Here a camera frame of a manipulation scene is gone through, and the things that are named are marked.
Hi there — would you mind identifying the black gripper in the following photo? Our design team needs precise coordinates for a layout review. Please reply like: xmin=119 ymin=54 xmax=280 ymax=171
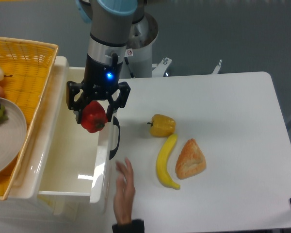
xmin=66 ymin=52 xmax=131 ymax=124

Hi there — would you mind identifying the red bell pepper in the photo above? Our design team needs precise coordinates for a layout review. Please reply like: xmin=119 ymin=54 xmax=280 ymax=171
xmin=81 ymin=101 xmax=108 ymax=133

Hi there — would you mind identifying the white drawer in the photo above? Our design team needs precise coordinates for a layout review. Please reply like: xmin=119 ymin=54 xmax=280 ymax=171
xmin=37 ymin=66 xmax=119 ymax=216

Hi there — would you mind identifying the black sleeved forearm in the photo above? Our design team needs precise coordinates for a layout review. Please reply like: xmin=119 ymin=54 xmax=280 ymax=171
xmin=112 ymin=219 xmax=145 ymax=233

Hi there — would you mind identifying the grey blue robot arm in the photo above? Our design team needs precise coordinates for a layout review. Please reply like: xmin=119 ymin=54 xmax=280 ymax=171
xmin=66 ymin=0 xmax=138 ymax=123

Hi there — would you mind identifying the yellow bell pepper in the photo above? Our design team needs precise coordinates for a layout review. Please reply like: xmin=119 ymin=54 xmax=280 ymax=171
xmin=147 ymin=114 xmax=176 ymax=137

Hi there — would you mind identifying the white drawer cabinet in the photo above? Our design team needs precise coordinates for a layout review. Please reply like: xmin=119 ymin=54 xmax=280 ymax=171
xmin=0 ymin=56 xmax=79 ymax=226

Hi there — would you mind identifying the person's bare hand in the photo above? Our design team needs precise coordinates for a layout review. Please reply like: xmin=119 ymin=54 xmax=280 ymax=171
xmin=113 ymin=158 xmax=135 ymax=225

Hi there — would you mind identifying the yellow woven basket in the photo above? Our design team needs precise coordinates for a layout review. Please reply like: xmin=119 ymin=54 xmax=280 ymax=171
xmin=0 ymin=37 xmax=59 ymax=201

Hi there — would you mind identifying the yellow banana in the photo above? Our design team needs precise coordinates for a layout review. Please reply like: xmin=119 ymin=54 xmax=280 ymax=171
xmin=156 ymin=134 xmax=180 ymax=190

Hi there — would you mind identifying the grey round plate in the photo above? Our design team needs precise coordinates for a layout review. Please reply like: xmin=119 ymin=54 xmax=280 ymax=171
xmin=0 ymin=98 xmax=27 ymax=172

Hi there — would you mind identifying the triangular bread pastry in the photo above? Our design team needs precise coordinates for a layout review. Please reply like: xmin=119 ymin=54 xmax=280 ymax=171
xmin=175 ymin=138 xmax=207 ymax=180

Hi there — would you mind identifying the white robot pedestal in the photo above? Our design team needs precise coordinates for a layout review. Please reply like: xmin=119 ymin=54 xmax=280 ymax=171
xmin=120 ymin=13 xmax=172 ymax=79

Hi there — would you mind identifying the black drawer handle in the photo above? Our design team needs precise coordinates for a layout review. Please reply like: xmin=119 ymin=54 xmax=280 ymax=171
xmin=109 ymin=116 xmax=121 ymax=160

